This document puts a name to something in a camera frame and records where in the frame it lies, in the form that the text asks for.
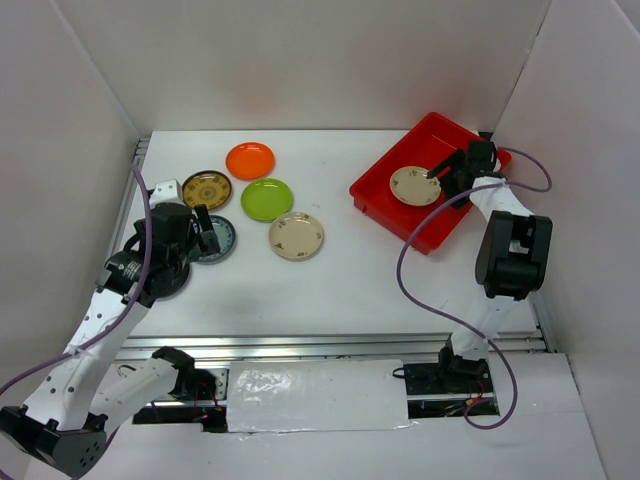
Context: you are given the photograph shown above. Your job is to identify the blue patterned plate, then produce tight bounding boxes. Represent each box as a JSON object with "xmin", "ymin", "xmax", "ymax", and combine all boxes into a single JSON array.
[{"xmin": 198, "ymin": 215, "xmax": 236, "ymax": 264}]

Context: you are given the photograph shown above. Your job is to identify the black plate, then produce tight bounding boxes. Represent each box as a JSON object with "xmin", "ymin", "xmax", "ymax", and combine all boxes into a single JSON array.
[{"xmin": 146, "ymin": 263, "xmax": 191, "ymax": 299}]

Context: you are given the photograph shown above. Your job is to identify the cream floral plate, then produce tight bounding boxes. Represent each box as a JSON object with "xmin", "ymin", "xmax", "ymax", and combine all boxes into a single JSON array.
[
  {"xmin": 389, "ymin": 166, "xmax": 442, "ymax": 207},
  {"xmin": 268, "ymin": 212, "xmax": 325, "ymax": 261}
]

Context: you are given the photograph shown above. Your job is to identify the yellow patterned dark plate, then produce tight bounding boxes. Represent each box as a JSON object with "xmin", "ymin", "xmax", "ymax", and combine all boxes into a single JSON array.
[{"xmin": 182, "ymin": 170, "xmax": 233, "ymax": 211}]

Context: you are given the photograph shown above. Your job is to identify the green plate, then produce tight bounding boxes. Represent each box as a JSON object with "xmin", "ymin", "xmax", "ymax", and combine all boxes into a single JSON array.
[{"xmin": 240, "ymin": 178, "xmax": 294, "ymax": 222}]

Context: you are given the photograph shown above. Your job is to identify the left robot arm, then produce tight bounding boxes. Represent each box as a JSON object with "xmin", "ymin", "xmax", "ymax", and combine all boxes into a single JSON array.
[{"xmin": 1, "ymin": 180, "xmax": 219, "ymax": 479}]

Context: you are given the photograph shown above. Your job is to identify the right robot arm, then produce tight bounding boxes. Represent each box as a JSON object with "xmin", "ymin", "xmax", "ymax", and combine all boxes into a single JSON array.
[{"xmin": 429, "ymin": 140, "xmax": 553, "ymax": 392}]

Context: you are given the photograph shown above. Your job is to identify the red plastic bin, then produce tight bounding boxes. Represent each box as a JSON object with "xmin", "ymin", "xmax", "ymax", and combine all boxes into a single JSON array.
[{"xmin": 349, "ymin": 112, "xmax": 483, "ymax": 240}]

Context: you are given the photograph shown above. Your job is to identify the orange plate far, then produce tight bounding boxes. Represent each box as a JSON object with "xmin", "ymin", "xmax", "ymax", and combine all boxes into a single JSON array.
[{"xmin": 225, "ymin": 142, "xmax": 275, "ymax": 180}]

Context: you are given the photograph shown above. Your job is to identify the white foil-covered panel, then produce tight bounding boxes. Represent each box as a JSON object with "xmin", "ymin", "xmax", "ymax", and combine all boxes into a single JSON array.
[{"xmin": 226, "ymin": 359, "xmax": 410, "ymax": 433}]

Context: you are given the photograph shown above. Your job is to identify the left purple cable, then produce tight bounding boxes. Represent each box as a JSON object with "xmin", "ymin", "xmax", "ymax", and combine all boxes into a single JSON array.
[{"xmin": 0, "ymin": 167, "xmax": 152, "ymax": 401}]

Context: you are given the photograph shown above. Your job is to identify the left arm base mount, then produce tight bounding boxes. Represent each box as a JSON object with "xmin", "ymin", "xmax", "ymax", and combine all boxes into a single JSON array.
[{"xmin": 169, "ymin": 368, "xmax": 229, "ymax": 411}]

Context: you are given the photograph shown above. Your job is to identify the aluminium rail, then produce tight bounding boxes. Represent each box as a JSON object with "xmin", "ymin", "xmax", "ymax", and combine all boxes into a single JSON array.
[{"xmin": 112, "ymin": 333, "xmax": 549, "ymax": 362}]

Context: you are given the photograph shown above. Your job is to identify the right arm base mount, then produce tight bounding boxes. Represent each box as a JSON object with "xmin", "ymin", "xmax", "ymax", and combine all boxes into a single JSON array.
[{"xmin": 391, "ymin": 363, "xmax": 494, "ymax": 396}]

